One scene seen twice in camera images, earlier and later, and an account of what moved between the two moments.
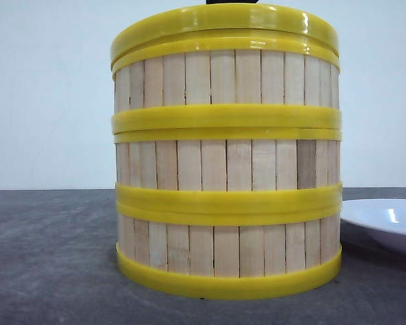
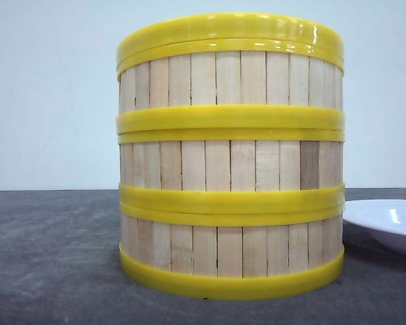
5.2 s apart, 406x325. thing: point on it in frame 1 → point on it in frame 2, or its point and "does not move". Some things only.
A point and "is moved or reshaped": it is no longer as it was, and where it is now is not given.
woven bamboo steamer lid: (254, 18) is moved or reshaped
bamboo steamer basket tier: (229, 168) does not move
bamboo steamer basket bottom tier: (228, 249) does not move
